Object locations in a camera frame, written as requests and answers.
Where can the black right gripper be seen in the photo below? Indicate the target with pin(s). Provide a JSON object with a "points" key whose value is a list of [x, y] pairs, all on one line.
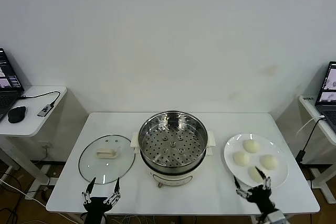
{"points": [[260, 197]]}

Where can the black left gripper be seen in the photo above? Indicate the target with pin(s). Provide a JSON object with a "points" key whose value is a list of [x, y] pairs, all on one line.
{"points": [[95, 204]]}

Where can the grey usb hub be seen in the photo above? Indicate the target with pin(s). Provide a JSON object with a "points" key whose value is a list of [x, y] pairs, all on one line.
{"points": [[45, 110]]}

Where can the white label sticker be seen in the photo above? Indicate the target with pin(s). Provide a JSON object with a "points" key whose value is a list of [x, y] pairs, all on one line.
{"points": [[307, 98]]}

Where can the white round plate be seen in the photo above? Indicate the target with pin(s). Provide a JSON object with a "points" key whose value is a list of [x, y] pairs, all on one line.
{"points": [[278, 153]]}

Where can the glass pot lid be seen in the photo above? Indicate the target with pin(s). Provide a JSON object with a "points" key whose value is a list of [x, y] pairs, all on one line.
{"points": [[106, 153]]}

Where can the white side table with sticker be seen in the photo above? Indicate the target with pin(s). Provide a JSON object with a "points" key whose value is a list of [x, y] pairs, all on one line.
{"points": [[308, 106]]}

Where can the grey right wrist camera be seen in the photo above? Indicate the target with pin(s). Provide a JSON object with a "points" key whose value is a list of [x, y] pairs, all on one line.
{"points": [[275, 217]]}

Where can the white steamed baozi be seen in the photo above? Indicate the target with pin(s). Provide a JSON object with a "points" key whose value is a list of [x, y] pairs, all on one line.
{"points": [[268, 161], [241, 158], [251, 145], [254, 175]]}

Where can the black computer mouse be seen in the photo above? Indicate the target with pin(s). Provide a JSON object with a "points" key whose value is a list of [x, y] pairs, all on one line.
{"points": [[17, 113]]}

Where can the white wall socket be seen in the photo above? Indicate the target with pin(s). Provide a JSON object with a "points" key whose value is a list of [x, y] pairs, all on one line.
{"points": [[45, 145]]}

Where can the black laptop beside mouse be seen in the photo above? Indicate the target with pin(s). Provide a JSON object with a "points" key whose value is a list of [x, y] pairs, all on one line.
{"points": [[8, 98]]}

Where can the steel perforated steamer basket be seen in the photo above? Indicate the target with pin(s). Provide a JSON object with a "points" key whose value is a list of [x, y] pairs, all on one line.
{"points": [[148, 127]]}

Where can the white side table with mouse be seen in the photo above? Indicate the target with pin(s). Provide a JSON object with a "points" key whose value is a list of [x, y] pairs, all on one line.
{"points": [[34, 127]]}

